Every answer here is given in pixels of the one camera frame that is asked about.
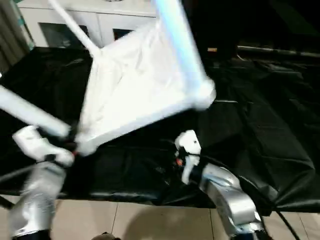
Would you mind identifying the white plastic table top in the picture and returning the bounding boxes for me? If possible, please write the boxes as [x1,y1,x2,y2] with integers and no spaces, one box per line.
[74,20,217,157]

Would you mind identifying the black mat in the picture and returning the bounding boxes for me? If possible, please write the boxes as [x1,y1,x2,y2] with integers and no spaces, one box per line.
[0,46,320,213]

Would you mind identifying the black stand leg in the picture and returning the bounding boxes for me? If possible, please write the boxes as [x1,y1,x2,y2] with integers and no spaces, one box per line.
[0,194,16,211]

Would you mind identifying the dark round robot part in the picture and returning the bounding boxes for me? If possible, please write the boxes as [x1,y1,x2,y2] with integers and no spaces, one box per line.
[97,232,118,240]

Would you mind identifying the white glass-door cabinet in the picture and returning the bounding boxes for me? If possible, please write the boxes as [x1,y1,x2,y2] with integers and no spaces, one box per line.
[15,0,161,50]

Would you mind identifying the grey curtain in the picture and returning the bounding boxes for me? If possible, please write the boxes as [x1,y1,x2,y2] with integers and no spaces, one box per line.
[0,0,35,63]

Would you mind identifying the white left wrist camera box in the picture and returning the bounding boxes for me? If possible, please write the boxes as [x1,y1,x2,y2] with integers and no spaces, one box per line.
[12,125,76,168]

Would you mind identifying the black metal rail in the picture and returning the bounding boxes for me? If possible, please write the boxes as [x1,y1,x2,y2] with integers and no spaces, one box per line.
[235,45,320,57]

